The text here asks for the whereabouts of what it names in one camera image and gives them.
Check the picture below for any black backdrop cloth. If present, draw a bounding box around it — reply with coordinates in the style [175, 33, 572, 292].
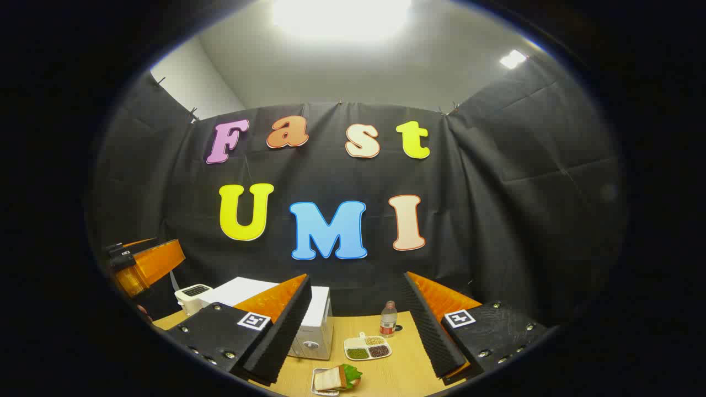
[88, 52, 627, 331]

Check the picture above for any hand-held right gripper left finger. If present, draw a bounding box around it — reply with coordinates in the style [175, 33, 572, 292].
[164, 274, 313, 387]

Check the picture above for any white rectangular tray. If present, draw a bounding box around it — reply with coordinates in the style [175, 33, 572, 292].
[311, 368, 354, 397]

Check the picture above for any white toaster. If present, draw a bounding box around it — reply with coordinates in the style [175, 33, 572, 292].
[175, 284, 213, 316]

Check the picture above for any toast and lettuce sandwich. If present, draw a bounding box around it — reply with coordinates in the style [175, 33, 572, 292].
[314, 363, 363, 393]

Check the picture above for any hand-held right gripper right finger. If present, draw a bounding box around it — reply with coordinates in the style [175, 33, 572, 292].
[402, 271, 552, 381]

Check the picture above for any white microwave oven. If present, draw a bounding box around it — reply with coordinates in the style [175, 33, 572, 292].
[199, 277, 334, 362]

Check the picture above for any white divided dish of beans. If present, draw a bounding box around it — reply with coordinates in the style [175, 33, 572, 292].
[344, 332, 393, 361]

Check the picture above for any clear plastic water bottle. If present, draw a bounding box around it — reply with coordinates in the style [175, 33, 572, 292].
[379, 301, 398, 339]

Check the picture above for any ceiling light panel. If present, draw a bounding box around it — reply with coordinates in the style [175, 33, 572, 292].
[499, 50, 528, 70]
[272, 0, 413, 40]

